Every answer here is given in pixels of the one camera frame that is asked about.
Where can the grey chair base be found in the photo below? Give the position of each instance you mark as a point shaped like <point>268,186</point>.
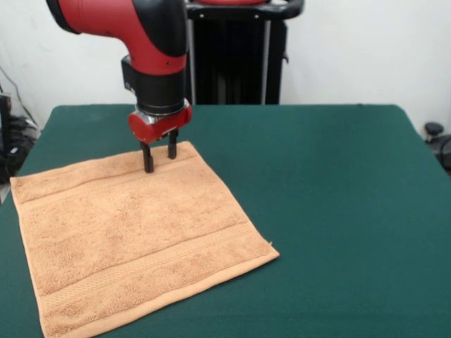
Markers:
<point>437,141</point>

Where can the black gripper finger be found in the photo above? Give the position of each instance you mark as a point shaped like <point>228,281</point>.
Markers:
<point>148,160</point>
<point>172,148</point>

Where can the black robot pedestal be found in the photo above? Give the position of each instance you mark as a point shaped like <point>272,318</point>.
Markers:
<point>239,53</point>

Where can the tan terry towel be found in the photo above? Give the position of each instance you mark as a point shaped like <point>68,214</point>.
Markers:
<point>141,229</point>

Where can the black upright box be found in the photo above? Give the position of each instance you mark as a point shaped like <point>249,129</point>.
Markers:
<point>5,123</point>

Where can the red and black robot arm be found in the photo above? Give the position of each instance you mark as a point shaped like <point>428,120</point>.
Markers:
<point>151,42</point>

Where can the dark green table cloth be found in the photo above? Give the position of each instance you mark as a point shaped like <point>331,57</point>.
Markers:
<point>317,211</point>

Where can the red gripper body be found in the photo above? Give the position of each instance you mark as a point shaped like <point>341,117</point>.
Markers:
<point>155,130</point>

